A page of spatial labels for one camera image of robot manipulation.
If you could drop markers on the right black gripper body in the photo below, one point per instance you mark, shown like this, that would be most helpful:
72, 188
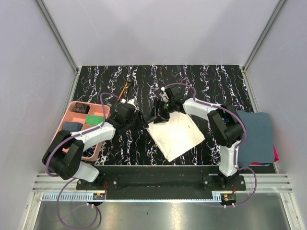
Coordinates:
165, 109

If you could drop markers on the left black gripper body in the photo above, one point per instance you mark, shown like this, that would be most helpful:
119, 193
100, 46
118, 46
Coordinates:
135, 124

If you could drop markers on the white cloth napkin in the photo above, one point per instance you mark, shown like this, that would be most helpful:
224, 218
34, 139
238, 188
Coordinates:
176, 136

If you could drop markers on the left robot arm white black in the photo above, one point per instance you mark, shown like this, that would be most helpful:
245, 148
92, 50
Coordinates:
63, 157

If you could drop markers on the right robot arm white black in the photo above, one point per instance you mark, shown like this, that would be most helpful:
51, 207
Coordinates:
227, 129

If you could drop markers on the green cloth in tray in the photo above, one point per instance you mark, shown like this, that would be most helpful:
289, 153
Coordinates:
93, 120

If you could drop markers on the dark patterned cloth in tray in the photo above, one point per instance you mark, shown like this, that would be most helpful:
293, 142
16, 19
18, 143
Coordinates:
81, 108

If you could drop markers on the pink compartment tray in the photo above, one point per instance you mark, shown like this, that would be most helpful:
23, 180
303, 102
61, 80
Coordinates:
95, 109

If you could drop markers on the grey blue cloth in tray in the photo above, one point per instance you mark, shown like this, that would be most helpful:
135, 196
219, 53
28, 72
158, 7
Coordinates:
72, 126

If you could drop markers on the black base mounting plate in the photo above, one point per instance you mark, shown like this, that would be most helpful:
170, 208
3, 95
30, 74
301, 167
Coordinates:
162, 182

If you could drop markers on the blue folded cloth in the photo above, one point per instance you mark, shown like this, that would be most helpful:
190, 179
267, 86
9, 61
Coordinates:
258, 146

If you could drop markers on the magenta cloth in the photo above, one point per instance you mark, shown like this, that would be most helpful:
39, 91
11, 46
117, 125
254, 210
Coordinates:
276, 156

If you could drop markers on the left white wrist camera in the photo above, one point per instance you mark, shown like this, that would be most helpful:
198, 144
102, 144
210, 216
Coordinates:
129, 101

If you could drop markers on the orange handled utensil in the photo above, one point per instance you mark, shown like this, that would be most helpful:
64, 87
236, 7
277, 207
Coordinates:
123, 90

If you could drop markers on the black handled utensil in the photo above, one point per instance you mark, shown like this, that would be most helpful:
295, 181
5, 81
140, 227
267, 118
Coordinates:
130, 82

